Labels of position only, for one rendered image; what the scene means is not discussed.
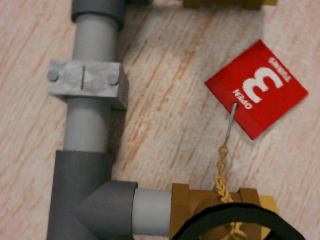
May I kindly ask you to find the grey t-shaped pipe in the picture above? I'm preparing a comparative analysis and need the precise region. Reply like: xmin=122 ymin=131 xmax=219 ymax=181
xmin=45 ymin=0 xmax=306 ymax=240

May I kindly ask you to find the red square tag with chain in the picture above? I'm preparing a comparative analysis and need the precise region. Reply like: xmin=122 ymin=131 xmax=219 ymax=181
xmin=203 ymin=38 xmax=308 ymax=203

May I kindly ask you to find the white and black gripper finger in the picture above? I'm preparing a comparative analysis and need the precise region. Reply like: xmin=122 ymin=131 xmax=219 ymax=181
xmin=116 ymin=235 xmax=135 ymax=240

